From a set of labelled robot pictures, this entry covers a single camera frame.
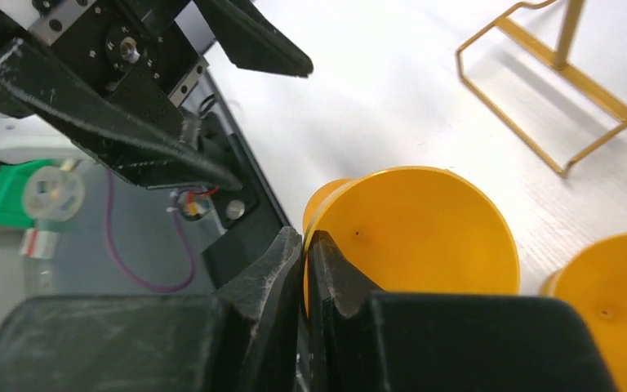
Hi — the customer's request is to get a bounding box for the yellow back wine glass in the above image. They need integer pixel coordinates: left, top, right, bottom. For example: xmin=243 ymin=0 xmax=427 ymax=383
xmin=302 ymin=166 xmax=521 ymax=295

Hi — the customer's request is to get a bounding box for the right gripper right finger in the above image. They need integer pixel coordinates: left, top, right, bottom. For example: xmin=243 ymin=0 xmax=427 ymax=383
xmin=307 ymin=230 xmax=616 ymax=391

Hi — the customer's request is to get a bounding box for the black base frame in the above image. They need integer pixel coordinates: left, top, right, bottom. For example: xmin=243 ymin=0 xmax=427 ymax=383
xmin=192 ymin=73 xmax=290 ymax=288

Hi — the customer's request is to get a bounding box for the yellow wine glass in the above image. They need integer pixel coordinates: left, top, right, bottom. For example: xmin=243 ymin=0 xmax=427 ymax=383
xmin=302 ymin=166 xmax=521 ymax=295
xmin=540 ymin=233 xmax=627 ymax=391

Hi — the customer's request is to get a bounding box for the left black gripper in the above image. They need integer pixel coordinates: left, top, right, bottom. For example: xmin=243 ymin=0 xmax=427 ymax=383
xmin=0 ymin=0 xmax=314 ymax=191

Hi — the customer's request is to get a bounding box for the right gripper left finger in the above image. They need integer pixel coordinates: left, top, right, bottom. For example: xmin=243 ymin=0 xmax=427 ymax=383
xmin=0 ymin=227 xmax=303 ymax=391

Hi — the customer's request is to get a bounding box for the green plastic bin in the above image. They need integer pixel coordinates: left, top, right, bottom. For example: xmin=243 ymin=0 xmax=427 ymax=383
xmin=0 ymin=159 xmax=54 ymax=229

